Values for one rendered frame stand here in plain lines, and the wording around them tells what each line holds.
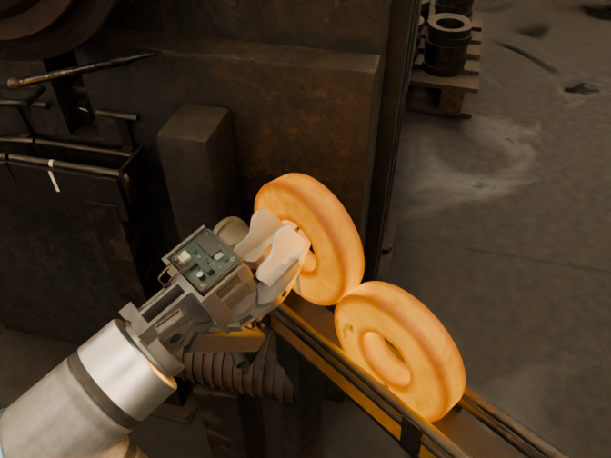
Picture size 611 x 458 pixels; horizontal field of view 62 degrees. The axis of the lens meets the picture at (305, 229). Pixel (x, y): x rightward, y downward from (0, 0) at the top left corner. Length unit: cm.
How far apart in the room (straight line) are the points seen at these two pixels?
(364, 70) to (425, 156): 143
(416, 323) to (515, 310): 114
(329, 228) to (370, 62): 30
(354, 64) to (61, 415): 53
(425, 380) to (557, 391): 100
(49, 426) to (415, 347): 32
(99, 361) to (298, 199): 24
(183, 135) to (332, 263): 30
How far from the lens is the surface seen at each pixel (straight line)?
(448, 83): 237
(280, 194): 54
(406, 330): 48
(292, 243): 52
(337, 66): 71
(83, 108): 94
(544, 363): 152
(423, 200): 189
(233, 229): 71
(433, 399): 53
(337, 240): 50
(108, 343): 49
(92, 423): 49
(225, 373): 81
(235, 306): 51
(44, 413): 50
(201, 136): 71
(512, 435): 57
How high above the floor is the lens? 117
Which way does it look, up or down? 43 degrees down
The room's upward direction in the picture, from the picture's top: straight up
